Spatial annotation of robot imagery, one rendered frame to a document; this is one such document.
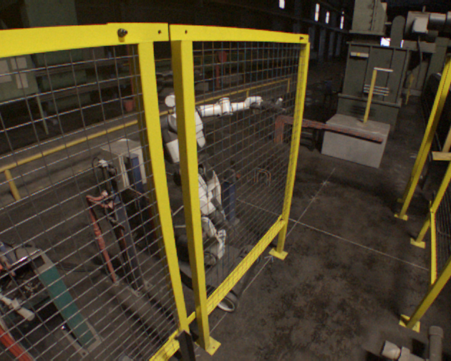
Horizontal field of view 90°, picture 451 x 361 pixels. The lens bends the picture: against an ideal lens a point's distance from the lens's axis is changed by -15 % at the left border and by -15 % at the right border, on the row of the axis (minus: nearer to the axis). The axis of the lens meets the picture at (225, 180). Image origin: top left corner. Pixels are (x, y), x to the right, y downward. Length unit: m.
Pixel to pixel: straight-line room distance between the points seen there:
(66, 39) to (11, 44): 0.12
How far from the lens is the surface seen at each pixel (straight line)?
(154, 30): 0.85
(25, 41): 0.67
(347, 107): 5.26
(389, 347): 1.97
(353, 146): 4.64
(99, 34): 0.74
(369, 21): 5.24
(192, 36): 0.96
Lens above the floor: 1.80
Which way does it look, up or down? 29 degrees down
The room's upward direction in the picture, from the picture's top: straight up
